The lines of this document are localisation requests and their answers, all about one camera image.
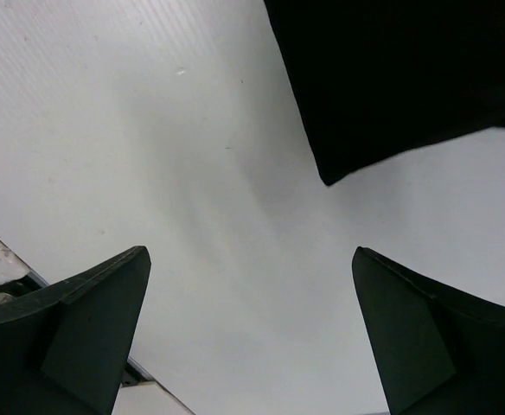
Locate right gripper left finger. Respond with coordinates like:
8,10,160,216
0,246,151,414

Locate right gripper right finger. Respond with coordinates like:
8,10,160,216
352,247,505,414

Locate black t shirt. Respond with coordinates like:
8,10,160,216
265,0,505,185

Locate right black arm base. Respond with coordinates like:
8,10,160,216
0,270,144,388

